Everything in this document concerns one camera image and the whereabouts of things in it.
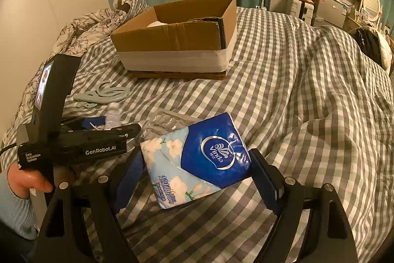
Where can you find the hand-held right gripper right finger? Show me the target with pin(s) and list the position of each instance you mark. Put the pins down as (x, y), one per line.
(265, 186)

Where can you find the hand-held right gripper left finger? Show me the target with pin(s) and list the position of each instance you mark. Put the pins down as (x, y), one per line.
(130, 176)

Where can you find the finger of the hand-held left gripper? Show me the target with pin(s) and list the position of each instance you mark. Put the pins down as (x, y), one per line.
(126, 130)
(94, 122)

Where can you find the blue floral tissue pack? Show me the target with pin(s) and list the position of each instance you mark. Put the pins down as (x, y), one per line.
(197, 158)

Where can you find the cardboard box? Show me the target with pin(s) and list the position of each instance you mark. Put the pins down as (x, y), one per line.
(172, 56)

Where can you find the person's left forearm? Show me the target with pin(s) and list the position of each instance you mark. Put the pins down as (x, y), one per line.
(15, 213)

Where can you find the person's left hand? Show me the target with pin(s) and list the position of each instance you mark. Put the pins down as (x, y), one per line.
(30, 178)

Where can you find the small clear plastic bottle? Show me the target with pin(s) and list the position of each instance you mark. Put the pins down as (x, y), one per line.
(113, 118)

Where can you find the light blue plastic hangers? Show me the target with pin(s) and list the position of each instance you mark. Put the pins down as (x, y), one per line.
(101, 95)

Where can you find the clear plastic bag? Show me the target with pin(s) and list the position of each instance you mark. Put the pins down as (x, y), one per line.
(163, 124)

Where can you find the floral quilt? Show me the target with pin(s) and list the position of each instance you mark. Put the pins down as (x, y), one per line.
(86, 27)

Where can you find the grey checked blanket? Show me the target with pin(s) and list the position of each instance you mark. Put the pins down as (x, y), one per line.
(277, 87)

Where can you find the white item in box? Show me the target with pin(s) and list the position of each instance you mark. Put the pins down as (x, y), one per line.
(157, 24)

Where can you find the black bag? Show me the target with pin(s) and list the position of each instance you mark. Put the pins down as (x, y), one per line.
(367, 45)

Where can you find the white cabinet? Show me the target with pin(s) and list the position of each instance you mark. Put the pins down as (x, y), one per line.
(297, 8)

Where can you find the silver mini fridge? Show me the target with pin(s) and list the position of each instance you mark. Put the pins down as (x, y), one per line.
(331, 10)

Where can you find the white oval mirror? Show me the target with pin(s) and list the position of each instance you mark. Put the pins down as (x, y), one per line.
(371, 5)

